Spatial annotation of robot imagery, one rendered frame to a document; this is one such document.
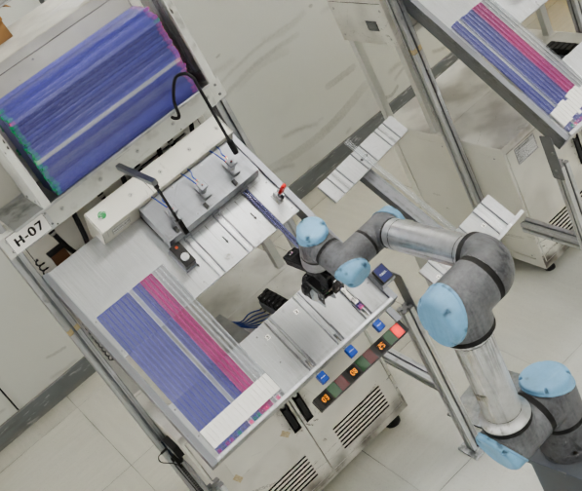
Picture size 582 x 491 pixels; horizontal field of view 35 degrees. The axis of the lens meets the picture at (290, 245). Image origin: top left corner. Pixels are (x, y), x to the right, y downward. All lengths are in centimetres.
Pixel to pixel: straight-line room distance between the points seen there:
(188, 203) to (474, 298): 109
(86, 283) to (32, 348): 173
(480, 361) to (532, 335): 151
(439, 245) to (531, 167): 142
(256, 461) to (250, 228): 76
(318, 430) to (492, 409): 113
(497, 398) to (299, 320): 77
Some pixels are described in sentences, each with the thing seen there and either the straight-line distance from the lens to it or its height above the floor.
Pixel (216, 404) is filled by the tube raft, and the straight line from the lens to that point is 253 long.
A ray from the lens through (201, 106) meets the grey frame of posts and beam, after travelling 273.
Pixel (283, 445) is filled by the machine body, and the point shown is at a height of 32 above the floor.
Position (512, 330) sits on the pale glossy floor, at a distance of 349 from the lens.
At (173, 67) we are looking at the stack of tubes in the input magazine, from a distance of 265.
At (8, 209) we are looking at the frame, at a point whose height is 139.
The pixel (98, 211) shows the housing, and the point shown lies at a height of 127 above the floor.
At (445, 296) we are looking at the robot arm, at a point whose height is 119.
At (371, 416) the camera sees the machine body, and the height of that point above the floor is 14.
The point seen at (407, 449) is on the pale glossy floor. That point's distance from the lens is 326.
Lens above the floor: 231
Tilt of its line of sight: 31 degrees down
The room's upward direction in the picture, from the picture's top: 30 degrees counter-clockwise
